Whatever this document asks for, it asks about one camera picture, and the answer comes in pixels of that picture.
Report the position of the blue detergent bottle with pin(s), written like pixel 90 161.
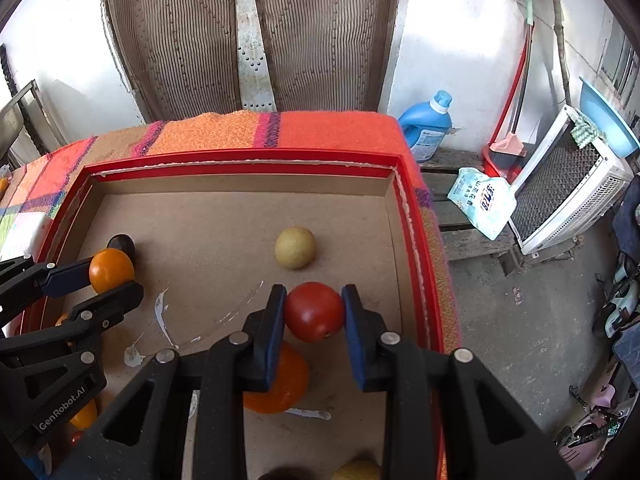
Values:
pixel 425 130

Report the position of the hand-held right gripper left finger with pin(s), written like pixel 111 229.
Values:
pixel 275 340

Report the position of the pale green scooter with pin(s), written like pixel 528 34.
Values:
pixel 617 300

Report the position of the white air cooler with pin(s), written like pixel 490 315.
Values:
pixel 560 185

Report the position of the large red tomato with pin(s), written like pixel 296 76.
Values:
pixel 315 310

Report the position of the small red tomato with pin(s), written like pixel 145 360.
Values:
pixel 76 438

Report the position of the pink scooter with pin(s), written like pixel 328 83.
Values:
pixel 595 425

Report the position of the white washing powder bag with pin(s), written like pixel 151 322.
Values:
pixel 480 200

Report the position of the pale wooden pole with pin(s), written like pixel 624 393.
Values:
pixel 560 45

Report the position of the colourful checked blanket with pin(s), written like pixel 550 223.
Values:
pixel 325 132

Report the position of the medium orange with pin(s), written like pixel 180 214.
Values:
pixel 111 270
pixel 62 319

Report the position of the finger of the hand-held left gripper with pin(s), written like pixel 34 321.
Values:
pixel 65 280
pixel 120 302

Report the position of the red cardboard box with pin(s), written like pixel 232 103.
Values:
pixel 200 240

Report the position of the wooden pallet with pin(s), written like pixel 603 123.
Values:
pixel 460 245

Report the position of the large orange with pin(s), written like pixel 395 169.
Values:
pixel 290 380
pixel 85 414

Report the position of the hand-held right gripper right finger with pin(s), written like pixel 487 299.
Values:
pixel 352 345

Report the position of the dark purple plum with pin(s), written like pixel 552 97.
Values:
pixel 122 244
pixel 287 474

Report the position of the blue plastic basin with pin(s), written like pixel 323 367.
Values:
pixel 605 115

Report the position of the tan round fruit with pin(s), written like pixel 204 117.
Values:
pixel 295 247
pixel 357 470

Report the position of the white tissue pack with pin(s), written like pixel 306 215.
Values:
pixel 25 235

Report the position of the stainless steel sink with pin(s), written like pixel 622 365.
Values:
pixel 32 95

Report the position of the green checked cloth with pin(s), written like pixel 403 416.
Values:
pixel 587 132

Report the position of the window with white bars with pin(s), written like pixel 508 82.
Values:
pixel 622 65

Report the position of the brown ribbed double door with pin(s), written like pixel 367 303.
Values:
pixel 175 35

